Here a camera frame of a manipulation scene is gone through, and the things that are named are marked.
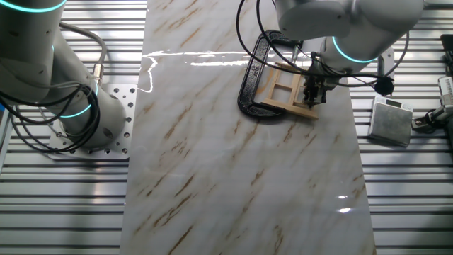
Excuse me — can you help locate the white marble pattern board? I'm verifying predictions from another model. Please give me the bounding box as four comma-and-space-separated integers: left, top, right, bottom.
119, 0, 377, 255

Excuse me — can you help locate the small silver camera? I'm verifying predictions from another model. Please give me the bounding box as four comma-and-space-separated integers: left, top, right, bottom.
437, 76, 453, 107

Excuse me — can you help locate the small wooden window model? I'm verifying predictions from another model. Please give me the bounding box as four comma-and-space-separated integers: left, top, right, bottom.
260, 62, 320, 120

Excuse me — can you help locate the black base cable bundle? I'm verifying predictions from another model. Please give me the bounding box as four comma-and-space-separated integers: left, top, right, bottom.
0, 81, 103, 154

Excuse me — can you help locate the black C-clamp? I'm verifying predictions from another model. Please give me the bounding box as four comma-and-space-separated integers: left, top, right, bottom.
236, 30, 305, 120

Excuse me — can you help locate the black rectangular device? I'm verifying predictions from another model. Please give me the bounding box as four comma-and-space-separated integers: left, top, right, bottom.
440, 33, 453, 75

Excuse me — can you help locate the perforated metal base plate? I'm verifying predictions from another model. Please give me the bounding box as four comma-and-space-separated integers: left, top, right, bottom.
47, 83, 138, 161

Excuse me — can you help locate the thick grey cable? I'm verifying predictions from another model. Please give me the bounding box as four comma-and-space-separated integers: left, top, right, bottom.
58, 21, 109, 88

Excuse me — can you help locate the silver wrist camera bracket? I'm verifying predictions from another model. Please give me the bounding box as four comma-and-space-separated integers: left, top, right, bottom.
373, 47, 396, 97

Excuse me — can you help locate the black cable connector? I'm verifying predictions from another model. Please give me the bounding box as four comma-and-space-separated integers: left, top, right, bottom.
412, 106, 453, 135

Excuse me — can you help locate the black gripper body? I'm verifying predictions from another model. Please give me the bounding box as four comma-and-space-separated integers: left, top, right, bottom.
303, 74, 336, 94

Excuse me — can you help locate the silver digital scale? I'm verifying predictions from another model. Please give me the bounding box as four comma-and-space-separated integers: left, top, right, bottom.
367, 95, 414, 148

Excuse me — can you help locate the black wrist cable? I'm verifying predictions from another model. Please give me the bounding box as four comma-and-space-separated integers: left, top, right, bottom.
234, 0, 411, 89

